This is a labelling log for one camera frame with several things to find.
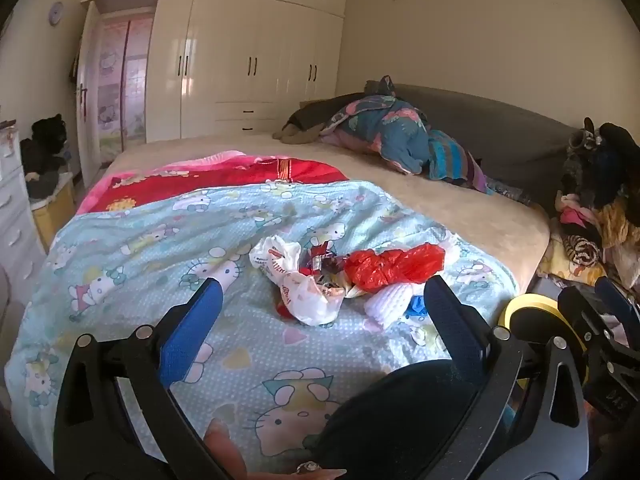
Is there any yellow storage box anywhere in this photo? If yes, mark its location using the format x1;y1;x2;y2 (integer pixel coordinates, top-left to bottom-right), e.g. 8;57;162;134
30;172;76;253

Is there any grey patterned cloth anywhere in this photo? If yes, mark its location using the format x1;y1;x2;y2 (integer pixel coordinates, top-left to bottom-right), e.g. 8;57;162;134
487;177;531;206

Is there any red plastic bag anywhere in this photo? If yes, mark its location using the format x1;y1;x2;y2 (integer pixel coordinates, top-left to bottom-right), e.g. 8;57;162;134
345;242;446;293

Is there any person's left hand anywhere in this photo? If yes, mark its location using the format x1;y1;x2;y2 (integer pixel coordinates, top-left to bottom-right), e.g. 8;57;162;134
202;417;348;480

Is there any white foam net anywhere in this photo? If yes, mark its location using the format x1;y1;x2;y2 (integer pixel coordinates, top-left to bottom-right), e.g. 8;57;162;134
364;282;426;331

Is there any person's dark trousers leg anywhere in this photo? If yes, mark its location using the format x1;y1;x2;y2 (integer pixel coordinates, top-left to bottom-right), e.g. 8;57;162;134
320;360;516;480

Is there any teal floral quilt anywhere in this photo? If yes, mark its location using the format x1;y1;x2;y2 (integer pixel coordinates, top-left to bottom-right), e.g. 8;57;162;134
320;76;431;176

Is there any light blue cartoon blanket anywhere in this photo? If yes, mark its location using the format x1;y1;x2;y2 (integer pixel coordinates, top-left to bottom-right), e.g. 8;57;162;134
4;180;518;466

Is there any yellow rimmed black bin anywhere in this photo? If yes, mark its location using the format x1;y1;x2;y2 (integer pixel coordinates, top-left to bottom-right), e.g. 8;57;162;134
497;294;591;396

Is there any pink cloth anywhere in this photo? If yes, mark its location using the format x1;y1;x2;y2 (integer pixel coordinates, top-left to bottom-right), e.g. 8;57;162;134
560;205;598;228

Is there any white drawer chest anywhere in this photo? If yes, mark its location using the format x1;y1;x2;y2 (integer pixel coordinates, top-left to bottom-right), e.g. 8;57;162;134
0;125;48;301

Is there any pink cartoon door curtain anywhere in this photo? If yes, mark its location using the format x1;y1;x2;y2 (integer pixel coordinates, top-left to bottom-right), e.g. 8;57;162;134
95;10;155;166

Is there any tan fuzzy cloth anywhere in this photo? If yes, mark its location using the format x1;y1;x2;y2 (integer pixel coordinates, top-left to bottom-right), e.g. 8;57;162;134
597;200;636;248

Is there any pile of dark clothes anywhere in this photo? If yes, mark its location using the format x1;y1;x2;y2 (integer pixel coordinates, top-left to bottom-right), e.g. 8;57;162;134
557;117;640;211

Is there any cream wardrobe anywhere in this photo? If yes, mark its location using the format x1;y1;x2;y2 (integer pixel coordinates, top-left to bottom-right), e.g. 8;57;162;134
80;0;348;138

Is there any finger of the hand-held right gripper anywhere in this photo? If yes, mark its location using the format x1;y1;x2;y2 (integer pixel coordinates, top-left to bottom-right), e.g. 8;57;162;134
556;286;631;376
594;276;640;321

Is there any yellow cartoon cloth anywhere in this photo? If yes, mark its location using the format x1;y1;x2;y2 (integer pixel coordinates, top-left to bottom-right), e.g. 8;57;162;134
537;240;608;286

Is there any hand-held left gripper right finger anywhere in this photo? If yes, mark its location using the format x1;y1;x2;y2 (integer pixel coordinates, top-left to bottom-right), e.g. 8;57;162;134
422;275;591;480

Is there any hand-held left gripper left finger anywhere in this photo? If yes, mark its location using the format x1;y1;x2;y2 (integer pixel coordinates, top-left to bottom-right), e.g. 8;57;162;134
52;276;246;480

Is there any white printed plastic bag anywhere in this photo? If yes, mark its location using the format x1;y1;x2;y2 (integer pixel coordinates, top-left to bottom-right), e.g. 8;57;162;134
276;271;347;327
249;235;302;281

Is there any red pink printed blanket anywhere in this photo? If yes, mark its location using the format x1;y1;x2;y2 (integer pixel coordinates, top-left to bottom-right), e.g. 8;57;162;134
75;150;351;216

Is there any tiger striped cloth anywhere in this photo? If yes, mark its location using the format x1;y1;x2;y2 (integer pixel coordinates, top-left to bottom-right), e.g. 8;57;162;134
570;237;603;267

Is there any olive brown cloth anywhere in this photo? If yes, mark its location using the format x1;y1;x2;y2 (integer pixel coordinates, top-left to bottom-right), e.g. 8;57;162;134
272;92;341;143

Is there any white door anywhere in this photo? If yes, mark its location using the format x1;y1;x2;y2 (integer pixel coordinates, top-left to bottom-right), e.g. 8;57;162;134
74;1;103;188

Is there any beige bed cover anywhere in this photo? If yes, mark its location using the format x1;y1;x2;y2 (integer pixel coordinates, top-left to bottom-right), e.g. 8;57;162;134
97;132;551;293

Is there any grey furry item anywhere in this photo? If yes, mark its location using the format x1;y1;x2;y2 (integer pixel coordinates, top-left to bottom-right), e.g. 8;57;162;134
567;129;601;151

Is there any black cloth bundle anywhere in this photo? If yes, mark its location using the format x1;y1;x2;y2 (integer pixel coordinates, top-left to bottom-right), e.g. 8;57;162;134
20;114;68;198

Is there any grey headboard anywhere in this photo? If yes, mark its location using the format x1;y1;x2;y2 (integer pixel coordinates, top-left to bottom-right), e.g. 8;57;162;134
390;82;586;206

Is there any grey fabric box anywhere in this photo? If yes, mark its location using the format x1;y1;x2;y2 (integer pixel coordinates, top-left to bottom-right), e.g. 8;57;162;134
530;277;566;301

